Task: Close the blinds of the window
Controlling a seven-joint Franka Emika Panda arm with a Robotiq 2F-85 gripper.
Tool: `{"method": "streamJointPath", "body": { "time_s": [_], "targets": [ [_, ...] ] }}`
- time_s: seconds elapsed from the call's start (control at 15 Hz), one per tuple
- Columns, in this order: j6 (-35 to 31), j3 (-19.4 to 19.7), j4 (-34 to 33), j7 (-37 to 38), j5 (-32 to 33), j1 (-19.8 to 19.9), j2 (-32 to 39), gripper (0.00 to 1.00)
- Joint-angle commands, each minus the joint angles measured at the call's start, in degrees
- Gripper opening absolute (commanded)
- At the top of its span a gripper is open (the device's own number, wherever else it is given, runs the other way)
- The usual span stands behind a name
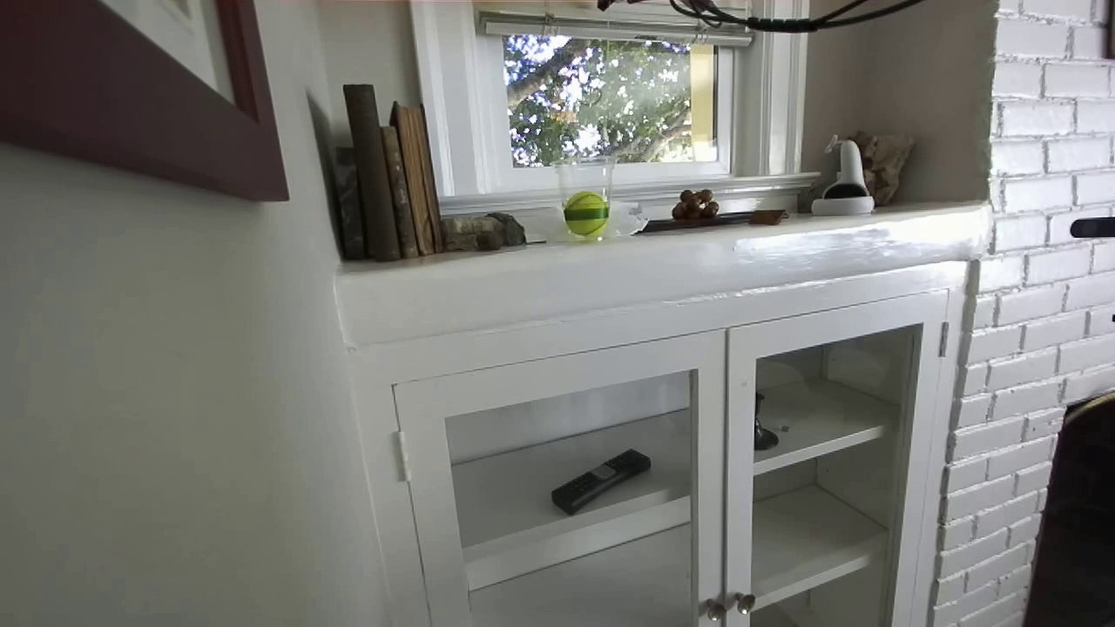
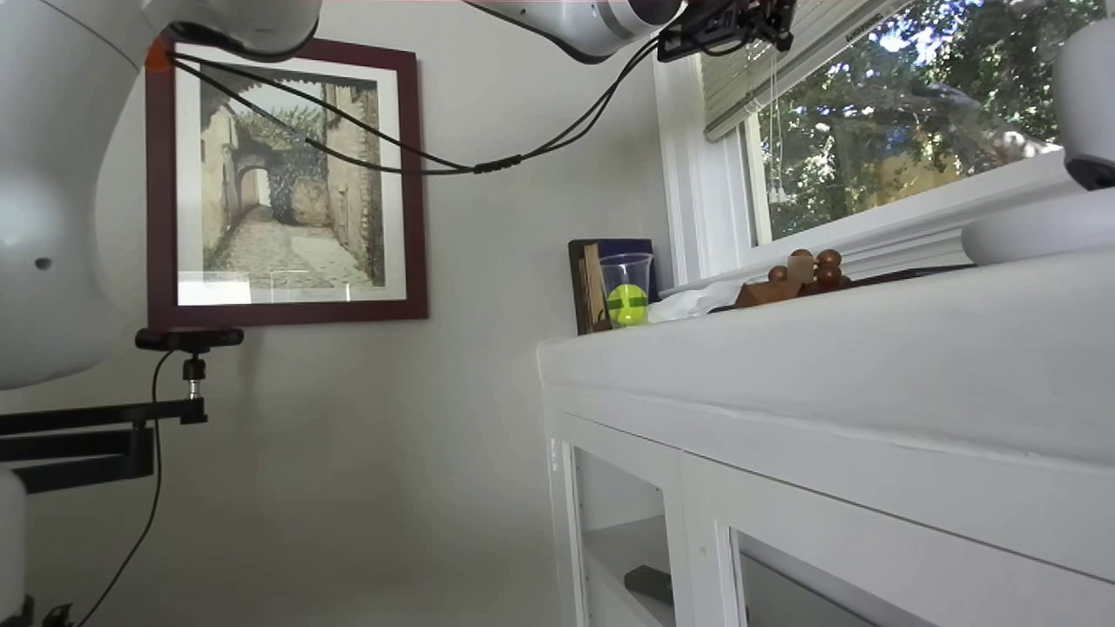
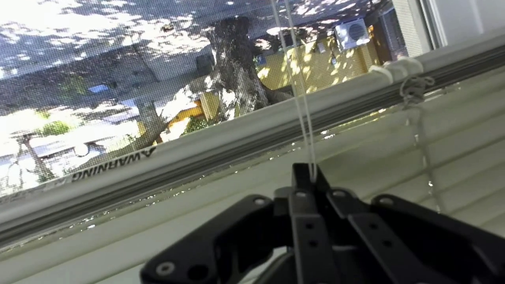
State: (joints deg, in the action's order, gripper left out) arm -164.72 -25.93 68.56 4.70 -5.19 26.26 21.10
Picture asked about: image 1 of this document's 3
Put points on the beige roller window blind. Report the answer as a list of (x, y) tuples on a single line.
[(604, 18)]

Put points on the grey rock ornament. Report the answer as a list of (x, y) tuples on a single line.
[(483, 232)]

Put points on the left glass cabinet door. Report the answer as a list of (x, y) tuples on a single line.
[(488, 449)]

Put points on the tan old book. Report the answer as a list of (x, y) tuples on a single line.
[(410, 120)]

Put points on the brown wooden figurine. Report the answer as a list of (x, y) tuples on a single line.
[(695, 205)]

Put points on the right glass cabinet door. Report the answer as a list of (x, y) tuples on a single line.
[(830, 529)]

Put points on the black remote control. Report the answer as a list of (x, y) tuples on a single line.
[(598, 482)]

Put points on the green tennis ball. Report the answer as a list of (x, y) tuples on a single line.
[(586, 215)]

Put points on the white framed window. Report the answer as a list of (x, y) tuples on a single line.
[(667, 114)]

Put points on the white built-in cabinet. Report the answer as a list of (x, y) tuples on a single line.
[(475, 312)]

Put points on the glass cabinet door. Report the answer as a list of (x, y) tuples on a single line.
[(488, 449), (830, 529)]

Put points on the small dark object on shelf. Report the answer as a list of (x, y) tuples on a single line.
[(761, 435)]

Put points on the small dark leaning book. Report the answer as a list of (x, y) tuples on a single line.
[(344, 192)]

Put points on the black object on brick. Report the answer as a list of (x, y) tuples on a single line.
[(1092, 229)]

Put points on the beige seashell ornament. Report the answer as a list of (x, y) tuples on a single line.
[(883, 162)]

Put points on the tall dark brown book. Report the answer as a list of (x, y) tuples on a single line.
[(371, 170)]

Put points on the clear drinking glass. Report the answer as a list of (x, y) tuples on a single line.
[(582, 173)]

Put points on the dark flat tray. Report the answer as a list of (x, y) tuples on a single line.
[(754, 219)]

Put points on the dark red framed picture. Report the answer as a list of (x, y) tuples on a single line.
[(80, 81)]

